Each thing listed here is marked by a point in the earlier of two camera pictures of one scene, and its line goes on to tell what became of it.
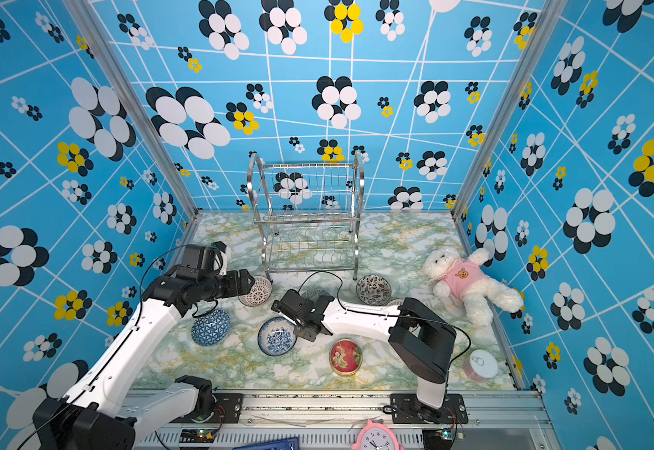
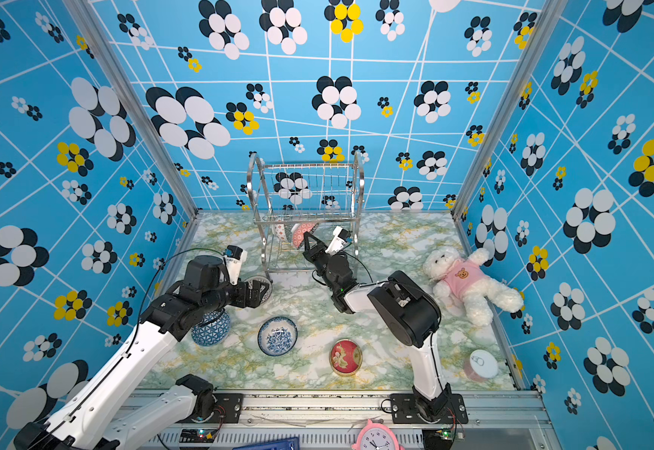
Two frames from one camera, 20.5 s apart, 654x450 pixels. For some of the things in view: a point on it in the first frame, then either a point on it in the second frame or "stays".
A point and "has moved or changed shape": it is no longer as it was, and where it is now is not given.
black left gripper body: x=226 y=285 → x=239 y=294
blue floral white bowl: x=275 y=336 stays
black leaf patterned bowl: x=374 y=290 has moved or changed shape
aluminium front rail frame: x=427 y=420 stays
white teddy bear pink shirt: x=467 y=279 stays
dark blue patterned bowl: x=212 y=328 stays
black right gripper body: x=301 y=332 → x=325 y=265
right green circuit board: x=438 y=437 stays
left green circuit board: x=197 y=435 stays
